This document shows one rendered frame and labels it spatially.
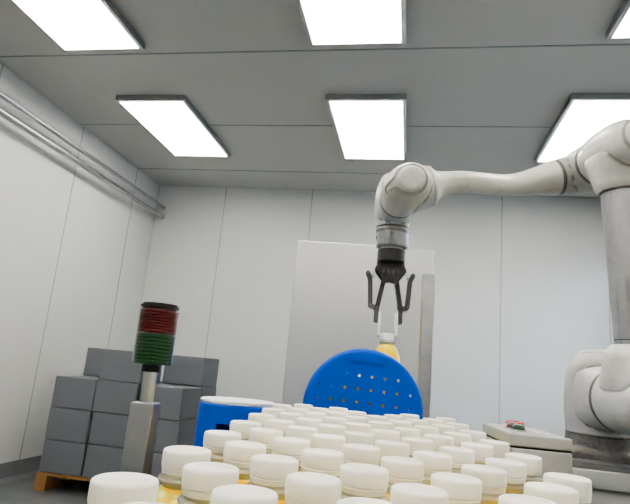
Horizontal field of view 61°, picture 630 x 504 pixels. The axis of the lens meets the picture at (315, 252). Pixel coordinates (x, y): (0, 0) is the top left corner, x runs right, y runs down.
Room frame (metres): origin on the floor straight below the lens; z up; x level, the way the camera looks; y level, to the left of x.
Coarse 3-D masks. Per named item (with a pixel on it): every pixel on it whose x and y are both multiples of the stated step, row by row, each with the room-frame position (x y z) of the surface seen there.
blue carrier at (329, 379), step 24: (336, 360) 1.32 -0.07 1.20; (360, 360) 1.31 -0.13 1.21; (384, 360) 1.31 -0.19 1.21; (312, 384) 1.32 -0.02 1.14; (336, 384) 1.32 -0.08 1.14; (360, 384) 1.31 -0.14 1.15; (384, 384) 1.31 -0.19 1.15; (408, 384) 1.30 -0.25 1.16; (360, 408) 1.31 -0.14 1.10; (384, 408) 1.31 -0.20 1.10; (408, 408) 1.56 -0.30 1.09
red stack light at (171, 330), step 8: (144, 312) 0.88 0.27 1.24; (152, 312) 0.88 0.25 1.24; (160, 312) 0.88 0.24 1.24; (168, 312) 0.89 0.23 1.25; (176, 312) 0.90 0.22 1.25; (144, 320) 0.88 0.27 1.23; (152, 320) 0.88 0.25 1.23; (160, 320) 0.88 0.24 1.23; (168, 320) 0.89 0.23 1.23; (176, 320) 0.91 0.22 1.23; (144, 328) 0.88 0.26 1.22; (152, 328) 0.88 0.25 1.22; (160, 328) 0.88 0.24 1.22; (168, 328) 0.89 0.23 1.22; (176, 328) 0.91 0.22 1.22
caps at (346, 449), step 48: (240, 432) 0.70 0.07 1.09; (288, 432) 0.70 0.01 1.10; (336, 432) 0.75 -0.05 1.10; (384, 432) 0.75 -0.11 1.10; (432, 432) 0.86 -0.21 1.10; (480, 432) 0.86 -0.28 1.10; (96, 480) 0.33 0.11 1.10; (144, 480) 0.34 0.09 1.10; (192, 480) 0.38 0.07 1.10; (288, 480) 0.39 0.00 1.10; (336, 480) 0.39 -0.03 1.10; (384, 480) 0.44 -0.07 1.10; (432, 480) 0.45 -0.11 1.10; (480, 480) 0.44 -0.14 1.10; (576, 480) 0.48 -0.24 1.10
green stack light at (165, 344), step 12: (144, 336) 0.88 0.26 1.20; (156, 336) 0.88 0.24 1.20; (168, 336) 0.89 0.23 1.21; (144, 348) 0.88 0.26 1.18; (156, 348) 0.88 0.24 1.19; (168, 348) 0.89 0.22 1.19; (132, 360) 0.89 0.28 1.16; (144, 360) 0.88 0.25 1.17; (156, 360) 0.88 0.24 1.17; (168, 360) 0.90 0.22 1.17
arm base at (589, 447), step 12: (576, 444) 1.45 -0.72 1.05; (588, 444) 1.42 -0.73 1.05; (600, 444) 1.41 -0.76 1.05; (612, 444) 1.40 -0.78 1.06; (624, 444) 1.41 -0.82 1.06; (576, 456) 1.41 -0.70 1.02; (588, 456) 1.41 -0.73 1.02; (600, 456) 1.40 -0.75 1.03; (612, 456) 1.39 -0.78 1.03; (624, 456) 1.39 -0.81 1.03
